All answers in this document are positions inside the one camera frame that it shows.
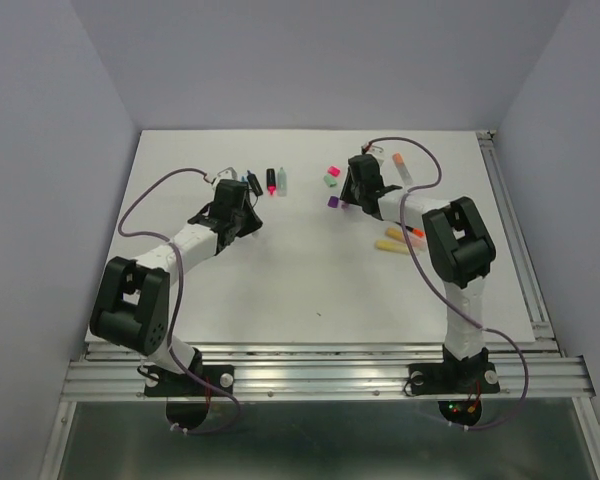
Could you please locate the pastel green pen cap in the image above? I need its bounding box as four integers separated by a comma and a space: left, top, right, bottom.
323, 175, 337, 187

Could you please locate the purple pen cap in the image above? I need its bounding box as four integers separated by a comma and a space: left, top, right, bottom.
327, 196, 340, 209

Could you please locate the black highlighter purple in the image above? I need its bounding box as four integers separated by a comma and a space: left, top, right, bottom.
246, 171, 263, 197

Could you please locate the pastel peach highlighter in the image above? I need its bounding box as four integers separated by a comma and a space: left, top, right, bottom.
385, 227, 428, 251

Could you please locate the black highlighter pink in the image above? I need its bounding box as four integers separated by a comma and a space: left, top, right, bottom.
266, 168, 277, 196

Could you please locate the pastel green highlighter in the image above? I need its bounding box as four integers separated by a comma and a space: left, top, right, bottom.
276, 167, 288, 197

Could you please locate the pastel yellow highlighter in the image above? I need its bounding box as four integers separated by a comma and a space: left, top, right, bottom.
374, 239, 410, 255

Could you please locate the black highlighter orange cap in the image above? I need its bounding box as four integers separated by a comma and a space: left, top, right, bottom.
406, 226, 425, 238

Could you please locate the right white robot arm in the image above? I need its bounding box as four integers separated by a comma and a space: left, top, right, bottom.
340, 154, 499, 396

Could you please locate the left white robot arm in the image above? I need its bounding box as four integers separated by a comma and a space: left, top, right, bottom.
89, 179, 262, 394

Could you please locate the pastel orange highlighter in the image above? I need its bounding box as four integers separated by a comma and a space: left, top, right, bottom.
392, 153, 413, 187

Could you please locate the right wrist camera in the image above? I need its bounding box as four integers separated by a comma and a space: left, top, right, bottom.
361, 143, 385, 163

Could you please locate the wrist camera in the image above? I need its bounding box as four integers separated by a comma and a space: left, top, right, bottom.
204, 167, 238, 189
361, 143, 385, 163

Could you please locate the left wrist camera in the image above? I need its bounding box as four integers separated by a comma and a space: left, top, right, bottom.
204, 167, 238, 189

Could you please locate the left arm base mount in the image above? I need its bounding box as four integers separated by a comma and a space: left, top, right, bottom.
136, 364, 235, 434

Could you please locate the aluminium front rail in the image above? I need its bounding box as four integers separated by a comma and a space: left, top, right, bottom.
39, 342, 596, 480

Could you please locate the aluminium rail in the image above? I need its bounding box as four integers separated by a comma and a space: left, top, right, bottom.
39, 342, 596, 480
476, 130, 564, 356

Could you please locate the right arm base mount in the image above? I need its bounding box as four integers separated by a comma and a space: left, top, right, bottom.
403, 347, 500, 429

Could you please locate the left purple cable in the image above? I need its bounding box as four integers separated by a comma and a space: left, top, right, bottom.
117, 167, 242, 436

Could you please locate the aluminium right side rail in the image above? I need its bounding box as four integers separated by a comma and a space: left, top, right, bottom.
476, 130, 564, 356

